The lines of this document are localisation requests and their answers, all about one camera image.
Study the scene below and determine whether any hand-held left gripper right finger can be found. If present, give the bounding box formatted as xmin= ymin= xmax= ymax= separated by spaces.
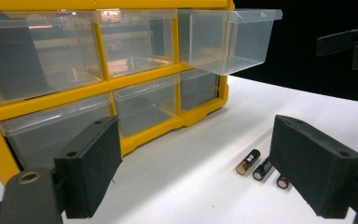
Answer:
xmin=268 ymin=114 xmax=358 ymax=219

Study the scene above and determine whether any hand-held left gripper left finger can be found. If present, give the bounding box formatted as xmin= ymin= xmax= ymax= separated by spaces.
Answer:
xmin=53 ymin=116 xmax=123 ymax=219

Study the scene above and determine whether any copper-top black battery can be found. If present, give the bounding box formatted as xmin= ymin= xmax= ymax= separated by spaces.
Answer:
xmin=235 ymin=148 xmax=262 ymax=176
xmin=275 ymin=174 xmax=291 ymax=190

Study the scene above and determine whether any black battery white print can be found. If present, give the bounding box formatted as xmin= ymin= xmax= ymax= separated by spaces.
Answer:
xmin=252 ymin=156 xmax=275 ymax=182

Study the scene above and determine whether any clear plastic drawer pulled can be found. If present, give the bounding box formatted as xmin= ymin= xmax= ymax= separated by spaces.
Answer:
xmin=177 ymin=8 xmax=283 ymax=77

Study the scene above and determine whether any wide clear plastic drawer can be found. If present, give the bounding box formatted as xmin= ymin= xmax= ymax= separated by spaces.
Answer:
xmin=0 ymin=10 xmax=103 ymax=105
xmin=0 ymin=92 xmax=114 ymax=171

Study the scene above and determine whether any yellow plastic drawer cabinet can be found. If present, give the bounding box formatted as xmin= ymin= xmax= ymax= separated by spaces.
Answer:
xmin=0 ymin=0 xmax=236 ymax=185

